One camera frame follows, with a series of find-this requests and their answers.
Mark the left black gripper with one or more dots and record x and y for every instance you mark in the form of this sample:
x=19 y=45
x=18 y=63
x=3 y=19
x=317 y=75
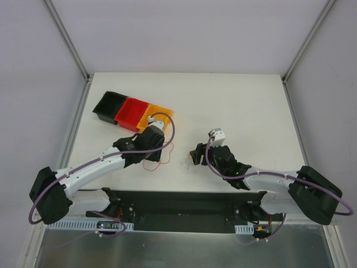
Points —
x=155 y=154

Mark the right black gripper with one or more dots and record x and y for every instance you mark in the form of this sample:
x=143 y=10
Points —
x=203 y=153

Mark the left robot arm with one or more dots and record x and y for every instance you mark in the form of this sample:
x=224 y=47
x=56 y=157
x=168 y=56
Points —
x=55 y=193

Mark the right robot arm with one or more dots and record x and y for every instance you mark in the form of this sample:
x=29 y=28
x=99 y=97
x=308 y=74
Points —
x=305 y=191

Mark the yellow plastic bin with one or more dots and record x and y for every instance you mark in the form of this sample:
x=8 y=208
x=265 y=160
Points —
x=150 y=110

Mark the red plastic bin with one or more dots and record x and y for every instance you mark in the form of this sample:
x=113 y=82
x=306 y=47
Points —
x=130 y=114

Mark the black plastic bin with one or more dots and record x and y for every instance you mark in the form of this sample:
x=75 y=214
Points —
x=108 y=107

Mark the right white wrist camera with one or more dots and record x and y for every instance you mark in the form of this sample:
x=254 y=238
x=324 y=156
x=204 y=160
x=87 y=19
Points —
x=217 y=137

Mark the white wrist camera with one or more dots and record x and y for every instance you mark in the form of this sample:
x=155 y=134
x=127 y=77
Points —
x=160 y=124
x=217 y=137

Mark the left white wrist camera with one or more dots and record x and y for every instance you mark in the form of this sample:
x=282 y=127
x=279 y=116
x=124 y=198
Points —
x=160 y=124

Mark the right white cable duct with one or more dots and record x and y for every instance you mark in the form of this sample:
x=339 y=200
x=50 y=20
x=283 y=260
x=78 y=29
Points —
x=244 y=229

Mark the white cable duct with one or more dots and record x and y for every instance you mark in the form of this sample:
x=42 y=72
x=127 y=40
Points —
x=86 y=225
x=244 y=229

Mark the left white cable duct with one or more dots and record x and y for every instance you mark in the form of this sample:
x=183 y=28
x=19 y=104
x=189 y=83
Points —
x=86 y=225

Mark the left aluminium frame post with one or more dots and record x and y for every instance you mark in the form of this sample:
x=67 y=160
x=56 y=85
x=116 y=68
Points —
x=54 y=15

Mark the aluminium frame post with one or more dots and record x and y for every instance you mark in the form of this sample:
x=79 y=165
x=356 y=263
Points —
x=319 y=21
x=54 y=15

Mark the right aluminium frame post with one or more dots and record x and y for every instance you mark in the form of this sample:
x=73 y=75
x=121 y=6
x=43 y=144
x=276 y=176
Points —
x=319 y=21

